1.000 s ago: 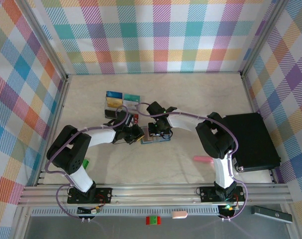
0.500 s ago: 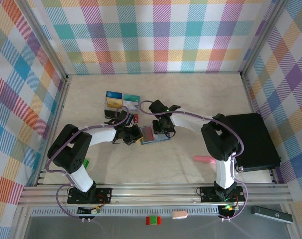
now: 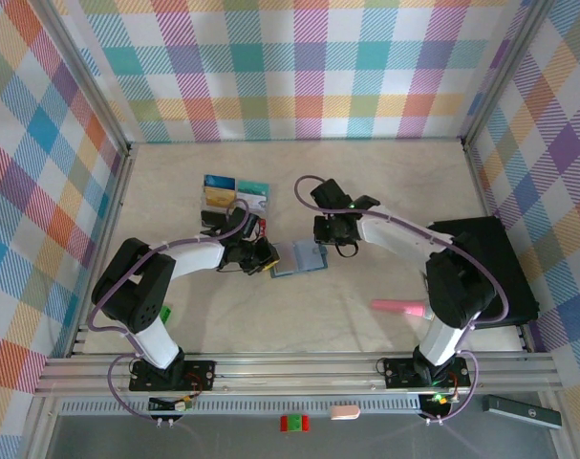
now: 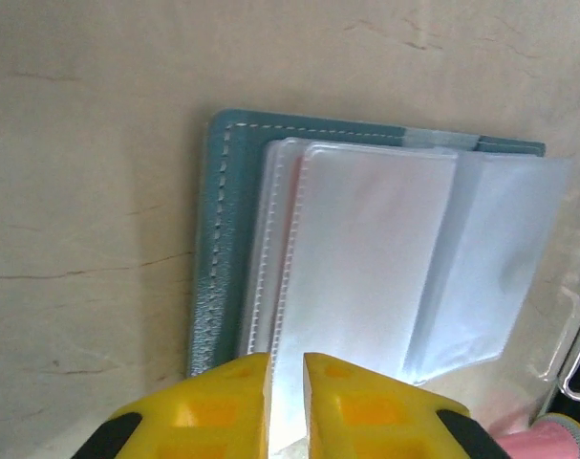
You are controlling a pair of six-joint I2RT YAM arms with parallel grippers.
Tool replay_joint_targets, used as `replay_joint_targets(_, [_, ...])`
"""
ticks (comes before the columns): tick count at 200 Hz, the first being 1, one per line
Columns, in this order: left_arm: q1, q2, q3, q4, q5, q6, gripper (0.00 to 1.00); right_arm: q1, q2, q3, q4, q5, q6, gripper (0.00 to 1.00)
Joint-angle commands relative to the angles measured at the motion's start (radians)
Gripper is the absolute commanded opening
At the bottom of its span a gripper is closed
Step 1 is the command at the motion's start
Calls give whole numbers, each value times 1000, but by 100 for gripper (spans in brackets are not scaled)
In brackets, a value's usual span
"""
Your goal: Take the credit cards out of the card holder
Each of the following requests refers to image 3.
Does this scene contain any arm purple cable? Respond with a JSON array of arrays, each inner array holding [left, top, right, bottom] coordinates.
[[293, 174, 510, 425], [88, 205, 251, 425]]

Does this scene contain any blue leather card holder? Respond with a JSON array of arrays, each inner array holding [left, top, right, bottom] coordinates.
[[269, 238, 329, 280]]

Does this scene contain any black flat bar device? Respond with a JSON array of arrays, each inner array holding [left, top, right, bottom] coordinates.
[[482, 394, 562, 428]]

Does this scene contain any black credit card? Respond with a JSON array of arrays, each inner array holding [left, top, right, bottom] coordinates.
[[199, 210, 228, 230]]

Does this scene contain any pink toy microphone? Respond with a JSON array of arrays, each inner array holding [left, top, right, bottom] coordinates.
[[371, 298, 434, 319]]

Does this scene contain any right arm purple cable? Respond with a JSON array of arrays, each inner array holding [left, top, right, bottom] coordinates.
[[293, 174, 510, 425]]

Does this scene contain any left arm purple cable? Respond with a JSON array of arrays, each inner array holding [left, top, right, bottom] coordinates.
[[88, 205, 251, 425]]

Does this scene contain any pink eraser block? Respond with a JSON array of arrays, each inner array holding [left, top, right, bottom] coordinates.
[[329, 404, 361, 422]]

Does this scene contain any teal credit card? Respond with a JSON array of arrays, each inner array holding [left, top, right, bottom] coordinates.
[[236, 179, 270, 198]]

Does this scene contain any blue credit card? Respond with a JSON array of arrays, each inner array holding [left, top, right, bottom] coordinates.
[[203, 174, 237, 191]]

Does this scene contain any small wired connector board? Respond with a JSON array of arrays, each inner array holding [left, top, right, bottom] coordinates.
[[148, 395, 196, 413], [420, 392, 459, 407]]

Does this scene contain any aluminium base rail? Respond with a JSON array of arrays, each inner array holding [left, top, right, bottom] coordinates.
[[33, 353, 561, 397]]

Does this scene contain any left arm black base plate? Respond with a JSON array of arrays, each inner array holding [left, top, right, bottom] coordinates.
[[129, 359, 218, 392]]

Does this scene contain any aluminium rear rail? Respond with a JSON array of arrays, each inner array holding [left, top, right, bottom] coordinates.
[[126, 136, 466, 147]]

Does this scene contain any gold credit card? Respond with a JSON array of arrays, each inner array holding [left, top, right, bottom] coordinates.
[[203, 187, 237, 209]]

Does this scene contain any red green toy block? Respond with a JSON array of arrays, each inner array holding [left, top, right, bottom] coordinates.
[[279, 414, 311, 433]]

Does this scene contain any white printed card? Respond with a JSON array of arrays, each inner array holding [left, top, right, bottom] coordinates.
[[235, 195, 268, 214]]

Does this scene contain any black hard case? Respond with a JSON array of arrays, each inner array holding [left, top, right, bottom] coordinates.
[[430, 215, 542, 331]]

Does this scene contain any clear plastic card organizer tray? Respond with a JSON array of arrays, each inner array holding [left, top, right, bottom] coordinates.
[[198, 174, 272, 240]]

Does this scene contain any aluminium frame post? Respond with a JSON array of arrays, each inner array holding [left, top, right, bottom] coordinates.
[[35, 0, 133, 157], [459, 0, 558, 149]]

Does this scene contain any slotted grey cable duct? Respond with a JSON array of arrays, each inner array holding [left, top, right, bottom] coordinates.
[[59, 399, 422, 415]]

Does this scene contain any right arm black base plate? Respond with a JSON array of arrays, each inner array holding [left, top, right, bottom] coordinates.
[[382, 357, 472, 389]]

